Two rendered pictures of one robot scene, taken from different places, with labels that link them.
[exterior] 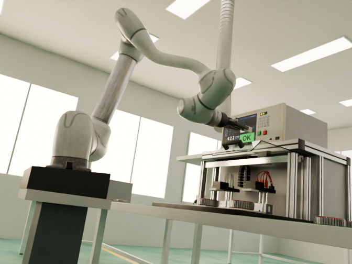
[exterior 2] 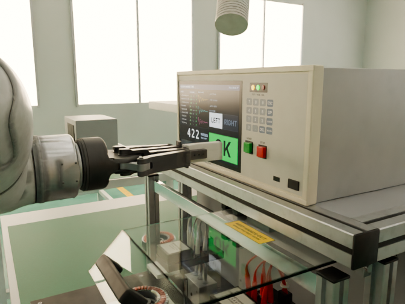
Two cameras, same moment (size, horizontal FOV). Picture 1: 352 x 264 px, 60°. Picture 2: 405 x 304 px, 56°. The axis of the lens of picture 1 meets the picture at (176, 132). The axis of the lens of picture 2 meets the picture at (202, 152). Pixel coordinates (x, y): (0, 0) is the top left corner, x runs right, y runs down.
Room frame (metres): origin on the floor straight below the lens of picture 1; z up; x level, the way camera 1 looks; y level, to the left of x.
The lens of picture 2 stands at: (0.87, -0.38, 1.30)
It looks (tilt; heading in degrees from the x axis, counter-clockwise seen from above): 10 degrees down; 3
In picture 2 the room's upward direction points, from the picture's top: straight up
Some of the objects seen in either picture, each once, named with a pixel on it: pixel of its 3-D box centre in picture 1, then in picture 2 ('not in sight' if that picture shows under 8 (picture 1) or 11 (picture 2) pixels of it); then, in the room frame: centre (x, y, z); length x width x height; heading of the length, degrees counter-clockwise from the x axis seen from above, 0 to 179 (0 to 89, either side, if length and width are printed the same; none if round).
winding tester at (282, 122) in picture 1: (272, 136); (301, 118); (1.71, -0.56, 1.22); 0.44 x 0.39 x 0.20; 33
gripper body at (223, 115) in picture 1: (223, 120); (108, 161); (1.41, -0.22, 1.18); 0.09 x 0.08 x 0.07; 122
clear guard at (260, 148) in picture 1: (255, 154); (219, 262); (1.39, -0.38, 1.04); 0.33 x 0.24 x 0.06; 123
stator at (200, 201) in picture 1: (208, 202); not in sight; (1.65, -0.21, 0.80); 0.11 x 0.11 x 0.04
